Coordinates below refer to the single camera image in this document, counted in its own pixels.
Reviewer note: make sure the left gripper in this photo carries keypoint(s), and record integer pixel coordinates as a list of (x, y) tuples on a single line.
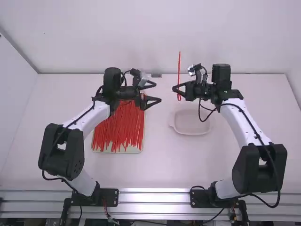
[(140, 100)]

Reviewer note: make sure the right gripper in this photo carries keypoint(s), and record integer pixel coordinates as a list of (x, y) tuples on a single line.
[(195, 91)]

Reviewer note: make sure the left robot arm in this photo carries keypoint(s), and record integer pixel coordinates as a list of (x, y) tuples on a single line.
[(70, 150)]

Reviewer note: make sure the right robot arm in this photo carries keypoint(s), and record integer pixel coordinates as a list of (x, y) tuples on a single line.
[(249, 131)]

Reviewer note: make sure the white dish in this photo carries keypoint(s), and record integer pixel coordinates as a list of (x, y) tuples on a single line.
[(190, 122)]

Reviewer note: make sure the pale tray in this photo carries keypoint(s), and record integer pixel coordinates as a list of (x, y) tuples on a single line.
[(141, 150)]

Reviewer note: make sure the silver rails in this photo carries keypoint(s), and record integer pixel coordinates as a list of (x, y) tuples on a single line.
[(152, 200)]

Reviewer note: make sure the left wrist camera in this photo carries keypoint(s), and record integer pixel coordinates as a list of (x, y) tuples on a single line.
[(143, 81)]

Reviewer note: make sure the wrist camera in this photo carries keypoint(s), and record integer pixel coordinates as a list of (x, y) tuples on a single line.
[(143, 81), (192, 70)]

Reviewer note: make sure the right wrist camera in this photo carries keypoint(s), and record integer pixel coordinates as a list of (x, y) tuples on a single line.
[(192, 70)]

